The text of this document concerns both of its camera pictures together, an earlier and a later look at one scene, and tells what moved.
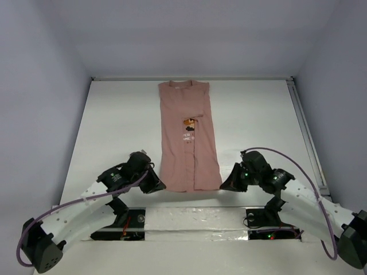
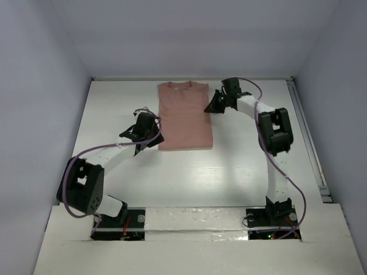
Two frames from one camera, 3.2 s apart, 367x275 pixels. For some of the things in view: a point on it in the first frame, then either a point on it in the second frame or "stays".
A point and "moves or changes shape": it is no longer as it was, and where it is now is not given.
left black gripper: (154, 184) -> (157, 141)
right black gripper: (232, 183) -> (213, 107)
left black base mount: (129, 224) stays
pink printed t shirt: (190, 157) moves or changes shape
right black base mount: (265, 223) stays
